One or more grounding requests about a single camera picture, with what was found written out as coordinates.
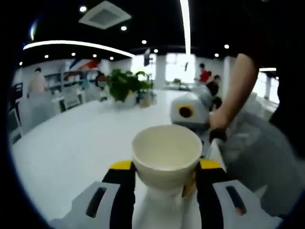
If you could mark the person's right hand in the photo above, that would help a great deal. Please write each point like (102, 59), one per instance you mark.
(218, 122)

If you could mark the white mesh chair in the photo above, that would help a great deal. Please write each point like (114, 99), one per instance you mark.
(71, 100)

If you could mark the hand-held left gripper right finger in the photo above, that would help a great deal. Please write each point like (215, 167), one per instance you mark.
(209, 195)

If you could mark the green potted plant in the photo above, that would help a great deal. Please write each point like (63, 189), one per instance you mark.
(124, 83)

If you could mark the ceiling air conditioner vent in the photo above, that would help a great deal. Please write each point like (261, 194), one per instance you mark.
(104, 15)

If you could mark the long straight ceiling light strip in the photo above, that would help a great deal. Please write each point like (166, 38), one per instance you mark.
(186, 26)

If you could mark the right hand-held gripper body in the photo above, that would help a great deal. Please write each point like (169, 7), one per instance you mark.
(195, 112)

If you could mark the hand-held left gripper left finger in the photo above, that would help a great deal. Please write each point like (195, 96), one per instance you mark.
(121, 190)

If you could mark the white table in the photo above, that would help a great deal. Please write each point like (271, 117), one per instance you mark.
(83, 143)

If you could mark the group of round ceiling spotlights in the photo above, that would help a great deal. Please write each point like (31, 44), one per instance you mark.
(123, 28)

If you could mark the small beige pot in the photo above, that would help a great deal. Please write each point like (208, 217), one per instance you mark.
(145, 101)

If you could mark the white paper cup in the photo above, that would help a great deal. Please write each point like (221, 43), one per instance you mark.
(166, 152)

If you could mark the black light on tripod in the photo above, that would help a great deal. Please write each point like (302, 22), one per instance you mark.
(147, 58)

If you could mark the red blue wall banner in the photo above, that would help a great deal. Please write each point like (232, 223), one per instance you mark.
(83, 65)

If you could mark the curved ceiling light strip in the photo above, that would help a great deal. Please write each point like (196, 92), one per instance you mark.
(78, 44)

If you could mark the person's own body dark clothing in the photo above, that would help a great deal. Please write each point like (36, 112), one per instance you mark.
(293, 119)

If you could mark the white storage shelves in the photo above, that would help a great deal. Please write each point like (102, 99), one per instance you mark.
(54, 82)

